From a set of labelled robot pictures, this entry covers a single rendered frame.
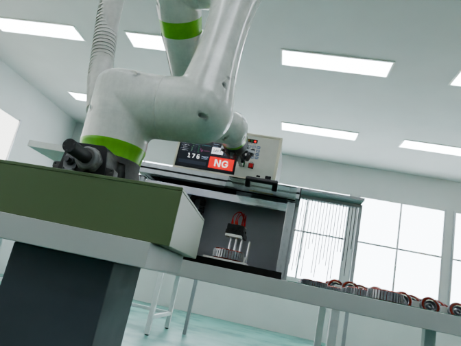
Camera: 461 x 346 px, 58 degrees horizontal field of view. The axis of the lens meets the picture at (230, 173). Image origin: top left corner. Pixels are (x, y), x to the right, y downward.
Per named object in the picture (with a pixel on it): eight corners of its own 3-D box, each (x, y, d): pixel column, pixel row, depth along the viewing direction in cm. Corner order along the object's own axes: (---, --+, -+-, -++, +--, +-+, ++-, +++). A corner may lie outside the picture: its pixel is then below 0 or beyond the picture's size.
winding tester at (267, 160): (274, 185, 166) (282, 137, 171) (171, 167, 173) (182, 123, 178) (275, 204, 203) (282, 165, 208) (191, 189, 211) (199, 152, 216)
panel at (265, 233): (284, 277, 168) (296, 206, 175) (132, 246, 179) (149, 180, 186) (284, 277, 169) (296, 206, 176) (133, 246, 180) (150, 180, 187)
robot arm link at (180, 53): (197, 40, 110) (206, 25, 118) (156, 38, 111) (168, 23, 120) (206, 150, 133) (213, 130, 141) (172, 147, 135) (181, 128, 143)
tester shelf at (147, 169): (300, 199, 161) (302, 188, 162) (136, 171, 172) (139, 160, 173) (296, 217, 203) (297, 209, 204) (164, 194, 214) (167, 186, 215)
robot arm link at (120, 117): (140, 156, 75) (162, 62, 80) (63, 146, 78) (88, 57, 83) (162, 175, 87) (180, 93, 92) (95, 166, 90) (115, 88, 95)
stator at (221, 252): (239, 261, 141) (241, 250, 142) (208, 255, 144) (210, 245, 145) (245, 264, 151) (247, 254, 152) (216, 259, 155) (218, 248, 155)
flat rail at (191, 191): (289, 211, 159) (291, 204, 160) (139, 185, 169) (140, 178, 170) (289, 212, 160) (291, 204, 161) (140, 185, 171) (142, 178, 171)
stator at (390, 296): (400, 304, 127) (401, 292, 127) (363, 297, 132) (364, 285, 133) (405, 306, 136) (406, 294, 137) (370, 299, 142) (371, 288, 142)
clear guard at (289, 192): (295, 200, 135) (298, 183, 136) (223, 188, 139) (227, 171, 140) (292, 217, 166) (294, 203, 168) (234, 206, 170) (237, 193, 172)
